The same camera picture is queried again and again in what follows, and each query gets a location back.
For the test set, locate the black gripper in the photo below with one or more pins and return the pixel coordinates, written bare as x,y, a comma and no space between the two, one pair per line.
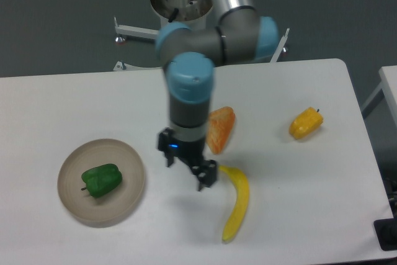
191,154

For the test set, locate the green toy bell pepper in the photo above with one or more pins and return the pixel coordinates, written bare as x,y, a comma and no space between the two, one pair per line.
101,180

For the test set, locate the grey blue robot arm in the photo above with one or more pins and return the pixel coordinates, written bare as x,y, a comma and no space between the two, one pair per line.
189,80

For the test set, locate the beige round plate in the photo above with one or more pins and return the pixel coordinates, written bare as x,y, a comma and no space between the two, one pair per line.
113,207

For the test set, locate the yellow toy bell pepper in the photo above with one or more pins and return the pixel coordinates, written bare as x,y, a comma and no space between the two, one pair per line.
305,123

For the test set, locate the orange toy bread wedge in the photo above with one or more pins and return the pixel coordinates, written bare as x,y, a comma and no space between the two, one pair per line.
220,126

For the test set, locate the yellow toy banana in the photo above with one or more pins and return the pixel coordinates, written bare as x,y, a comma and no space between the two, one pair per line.
237,215

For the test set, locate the black device at edge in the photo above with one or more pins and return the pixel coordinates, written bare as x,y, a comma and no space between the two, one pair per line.
386,233

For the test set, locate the white side table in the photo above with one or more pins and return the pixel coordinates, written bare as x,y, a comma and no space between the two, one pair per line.
386,90

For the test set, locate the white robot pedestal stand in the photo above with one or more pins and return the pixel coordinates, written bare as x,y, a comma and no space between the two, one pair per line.
224,31

